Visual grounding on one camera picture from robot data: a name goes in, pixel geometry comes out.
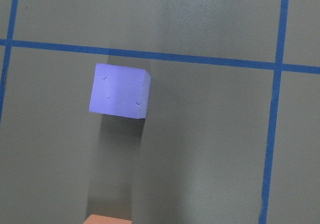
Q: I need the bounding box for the orange foam block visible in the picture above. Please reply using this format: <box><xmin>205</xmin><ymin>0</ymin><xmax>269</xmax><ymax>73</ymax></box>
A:
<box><xmin>83</xmin><ymin>215</ymin><xmax>132</xmax><ymax>224</ymax></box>

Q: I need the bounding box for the purple foam block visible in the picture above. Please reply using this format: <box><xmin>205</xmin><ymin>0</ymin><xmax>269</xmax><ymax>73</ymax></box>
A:
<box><xmin>89</xmin><ymin>63</ymin><xmax>151</xmax><ymax>119</ymax></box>

